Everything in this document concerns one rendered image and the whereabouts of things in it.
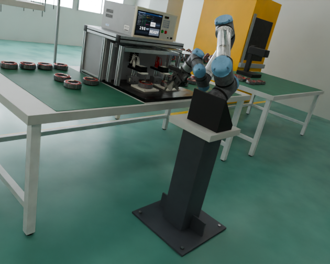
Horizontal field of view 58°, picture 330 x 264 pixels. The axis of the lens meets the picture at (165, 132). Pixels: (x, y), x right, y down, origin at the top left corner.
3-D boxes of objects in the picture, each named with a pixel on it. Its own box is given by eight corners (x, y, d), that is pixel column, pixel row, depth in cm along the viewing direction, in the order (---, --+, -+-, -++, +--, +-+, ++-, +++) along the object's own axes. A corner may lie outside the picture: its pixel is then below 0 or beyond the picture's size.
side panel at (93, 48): (102, 81, 227) (108, 37, 215) (99, 81, 224) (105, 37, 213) (82, 72, 243) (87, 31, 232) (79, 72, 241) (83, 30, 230)
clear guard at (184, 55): (202, 64, 238) (204, 56, 236) (183, 63, 220) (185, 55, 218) (172, 54, 257) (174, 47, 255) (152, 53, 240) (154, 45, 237)
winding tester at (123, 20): (173, 42, 245) (178, 15, 238) (132, 36, 213) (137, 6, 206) (141, 33, 268) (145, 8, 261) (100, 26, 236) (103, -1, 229)
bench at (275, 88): (306, 135, 479) (324, 90, 453) (252, 158, 344) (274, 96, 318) (246, 112, 544) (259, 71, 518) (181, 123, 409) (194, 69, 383)
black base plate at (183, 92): (201, 97, 244) (202, 95, 243) (144, 102, 197) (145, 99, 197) (161, 81, 272) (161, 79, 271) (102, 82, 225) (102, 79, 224)
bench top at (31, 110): (249, 100, 300) (251, 95, 298) (27, 125, 140) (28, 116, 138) (175, 73, 360) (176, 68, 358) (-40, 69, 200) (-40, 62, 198)
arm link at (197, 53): (196, 53, 182) (194, 45, 187) (186, 66, 188) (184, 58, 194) (207, 57, 186) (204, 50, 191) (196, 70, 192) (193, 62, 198)
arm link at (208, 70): (224, 42, 218) (194, 91, 199) (221, 30, 210) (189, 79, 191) (239, 44, 212) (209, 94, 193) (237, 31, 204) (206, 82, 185)
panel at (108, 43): (162, 79, 272) (169, 45, 261) (101, 79, 224) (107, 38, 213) (161, 78, 272) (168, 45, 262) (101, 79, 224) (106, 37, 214)
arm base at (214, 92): (222, 118, 182) (231, 107, 185) (218, 101, 170) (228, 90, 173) (202, 109, 191) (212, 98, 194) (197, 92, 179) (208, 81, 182)
